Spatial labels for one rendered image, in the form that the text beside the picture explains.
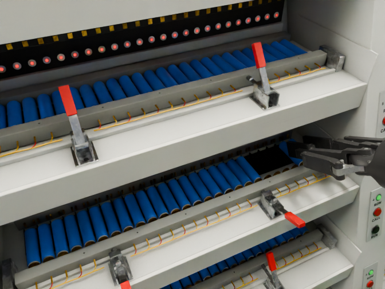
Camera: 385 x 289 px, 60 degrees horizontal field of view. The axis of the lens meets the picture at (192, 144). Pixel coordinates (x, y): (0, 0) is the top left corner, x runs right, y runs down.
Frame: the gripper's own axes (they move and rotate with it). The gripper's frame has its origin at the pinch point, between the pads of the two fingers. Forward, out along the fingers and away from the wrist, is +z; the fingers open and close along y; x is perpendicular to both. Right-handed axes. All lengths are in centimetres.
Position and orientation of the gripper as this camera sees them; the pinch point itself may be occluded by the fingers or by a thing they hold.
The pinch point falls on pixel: (309, 147)
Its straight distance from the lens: 64.8
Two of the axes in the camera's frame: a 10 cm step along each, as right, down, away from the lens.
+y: -9.1, 2.8, -3.1
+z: -3.6, -1.1, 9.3
